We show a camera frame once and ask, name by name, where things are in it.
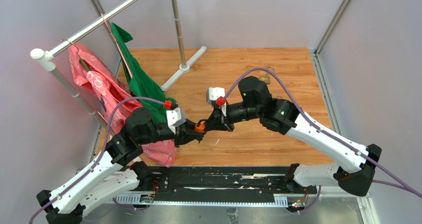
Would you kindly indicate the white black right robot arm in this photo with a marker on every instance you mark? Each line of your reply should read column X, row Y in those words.
column 350, row 170

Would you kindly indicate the aluminium frame post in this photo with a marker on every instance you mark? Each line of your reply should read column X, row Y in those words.
column 366, row 205

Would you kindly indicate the pink patterned garment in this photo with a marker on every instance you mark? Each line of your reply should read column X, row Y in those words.
column 92, row 75

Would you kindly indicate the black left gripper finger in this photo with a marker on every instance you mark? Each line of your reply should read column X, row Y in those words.
column 192, row 137
column 190, row 127

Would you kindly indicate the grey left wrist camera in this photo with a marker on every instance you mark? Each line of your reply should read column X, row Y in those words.
column 175, row 118

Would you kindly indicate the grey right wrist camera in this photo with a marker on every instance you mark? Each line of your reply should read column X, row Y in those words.
column 213, row 93

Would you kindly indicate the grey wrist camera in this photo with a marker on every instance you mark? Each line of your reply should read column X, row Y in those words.
column 175, row 118
column 213, row 93

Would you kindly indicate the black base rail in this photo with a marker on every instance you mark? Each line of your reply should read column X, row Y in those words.
column 213, row 186

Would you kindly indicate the orange black Opel padlock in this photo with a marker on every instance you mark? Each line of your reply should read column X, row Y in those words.
column 200, row 126

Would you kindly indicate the large brass padlock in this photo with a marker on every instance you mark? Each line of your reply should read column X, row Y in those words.
column 267, row 77

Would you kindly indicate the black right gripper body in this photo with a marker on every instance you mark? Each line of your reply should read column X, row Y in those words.
column 226, row 127

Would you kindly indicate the green garment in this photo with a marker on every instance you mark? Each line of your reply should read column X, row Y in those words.
column 139, row 83

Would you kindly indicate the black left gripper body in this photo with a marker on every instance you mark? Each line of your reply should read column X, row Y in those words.
column 178, row 131

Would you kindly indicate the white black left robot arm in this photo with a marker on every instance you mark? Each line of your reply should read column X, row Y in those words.
column 69, row 203

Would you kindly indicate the white metal clothes rack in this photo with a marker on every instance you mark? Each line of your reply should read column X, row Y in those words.
column 45, row 58

